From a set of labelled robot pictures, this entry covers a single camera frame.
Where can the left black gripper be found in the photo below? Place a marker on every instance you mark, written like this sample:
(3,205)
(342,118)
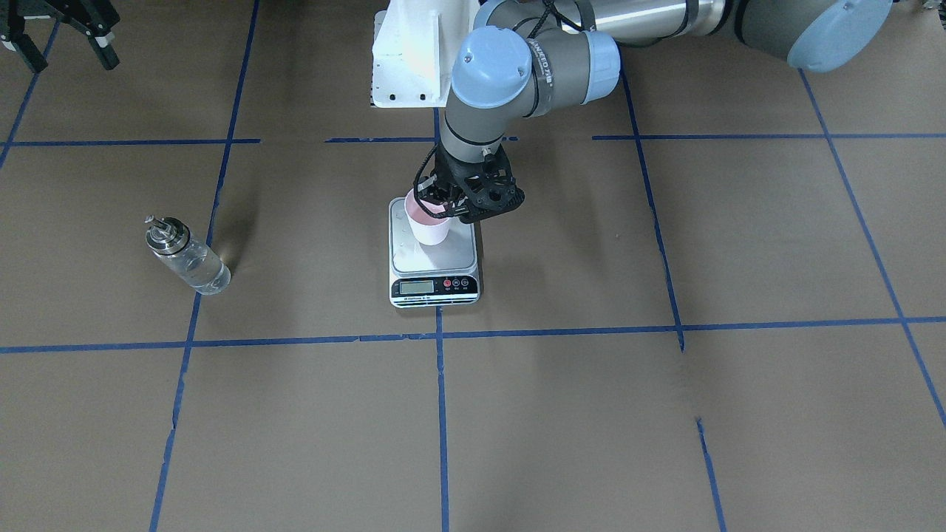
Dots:
(448,179)

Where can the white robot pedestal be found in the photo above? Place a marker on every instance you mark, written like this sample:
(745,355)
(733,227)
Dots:
(415,46)

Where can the glass sauce bottle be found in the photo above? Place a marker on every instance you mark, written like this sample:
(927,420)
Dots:
(190,258)

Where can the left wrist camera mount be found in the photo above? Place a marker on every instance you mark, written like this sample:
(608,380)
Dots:
(489,194)

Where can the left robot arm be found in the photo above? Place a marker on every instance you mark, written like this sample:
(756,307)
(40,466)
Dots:
(527,58)

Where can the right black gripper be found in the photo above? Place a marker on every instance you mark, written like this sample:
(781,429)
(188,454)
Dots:
(46,16)

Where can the silver kitchen scale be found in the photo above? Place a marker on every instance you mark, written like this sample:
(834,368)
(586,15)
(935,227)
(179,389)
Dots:
(439,275)

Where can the pink paper cup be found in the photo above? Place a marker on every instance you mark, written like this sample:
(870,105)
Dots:
(426,229)

